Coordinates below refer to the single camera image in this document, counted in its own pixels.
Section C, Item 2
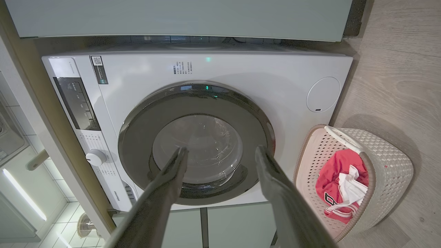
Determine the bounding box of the beige countertop panel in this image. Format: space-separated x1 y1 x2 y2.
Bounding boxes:
0 0 116 238

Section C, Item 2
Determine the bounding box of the dark cabinet plinth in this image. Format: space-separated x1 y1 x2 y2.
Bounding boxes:
343 0 366 37

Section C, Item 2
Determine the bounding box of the grey bar handle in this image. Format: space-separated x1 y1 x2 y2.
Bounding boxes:
25 149 50 172

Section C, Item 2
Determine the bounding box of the cream perforated laundry basket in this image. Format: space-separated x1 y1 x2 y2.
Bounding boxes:
294 124 414 242

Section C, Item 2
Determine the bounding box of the black washing machine display panel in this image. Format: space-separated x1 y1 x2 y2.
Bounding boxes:
53 77 101 131

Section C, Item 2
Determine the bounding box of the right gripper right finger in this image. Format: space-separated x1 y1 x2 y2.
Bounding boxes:
255 145 340 248

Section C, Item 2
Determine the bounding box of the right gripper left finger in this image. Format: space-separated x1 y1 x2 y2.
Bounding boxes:
103 147 189 248

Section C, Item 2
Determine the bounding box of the white front-load washing machine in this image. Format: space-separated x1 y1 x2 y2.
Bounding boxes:
41 43 353 212

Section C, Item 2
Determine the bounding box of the white LED light strip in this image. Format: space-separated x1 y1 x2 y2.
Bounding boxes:
2 168 47 221

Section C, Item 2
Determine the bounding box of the red jersey garment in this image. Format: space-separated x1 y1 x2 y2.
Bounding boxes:
315 149 370 224

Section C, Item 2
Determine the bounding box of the dark QR code sticker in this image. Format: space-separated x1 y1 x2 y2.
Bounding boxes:
90 55 109 85

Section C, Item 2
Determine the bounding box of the washing machine glass door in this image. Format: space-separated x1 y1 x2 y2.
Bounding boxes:
118 82 276 206

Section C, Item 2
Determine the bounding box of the white garment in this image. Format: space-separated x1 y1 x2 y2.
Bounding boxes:
326 165 368 212

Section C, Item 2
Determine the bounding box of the printed text label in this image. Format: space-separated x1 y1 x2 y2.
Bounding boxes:
173 62 193 75

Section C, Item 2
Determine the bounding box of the round filter cover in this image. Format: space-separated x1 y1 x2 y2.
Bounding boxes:
306 76 341 113

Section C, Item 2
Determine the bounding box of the white control knob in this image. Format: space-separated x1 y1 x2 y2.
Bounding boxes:
85 149 107 167

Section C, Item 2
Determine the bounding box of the chrome round fixture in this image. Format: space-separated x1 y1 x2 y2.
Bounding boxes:
76 213 100 239

